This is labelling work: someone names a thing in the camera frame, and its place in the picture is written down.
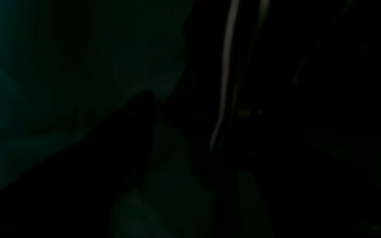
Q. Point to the navy white striped t-shirt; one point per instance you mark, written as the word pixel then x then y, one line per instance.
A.
pixel 283 110

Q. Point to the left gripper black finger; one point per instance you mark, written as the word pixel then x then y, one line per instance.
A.
pixel 72 193

